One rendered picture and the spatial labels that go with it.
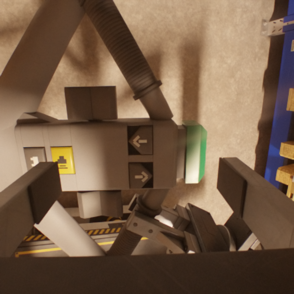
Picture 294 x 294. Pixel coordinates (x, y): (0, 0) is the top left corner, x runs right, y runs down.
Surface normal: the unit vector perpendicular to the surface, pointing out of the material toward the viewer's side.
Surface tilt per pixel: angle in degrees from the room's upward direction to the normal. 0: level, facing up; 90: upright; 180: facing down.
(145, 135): 22
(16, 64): 28
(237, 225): 110
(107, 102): 39
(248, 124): 0
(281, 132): 90
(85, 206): 5
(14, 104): 17
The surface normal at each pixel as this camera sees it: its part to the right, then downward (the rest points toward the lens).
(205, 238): 0.48, -0.85
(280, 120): -0.92, 0.13
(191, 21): 0.40, 0.25
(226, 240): -0.88, -0.45
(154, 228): 0.03, 0.29
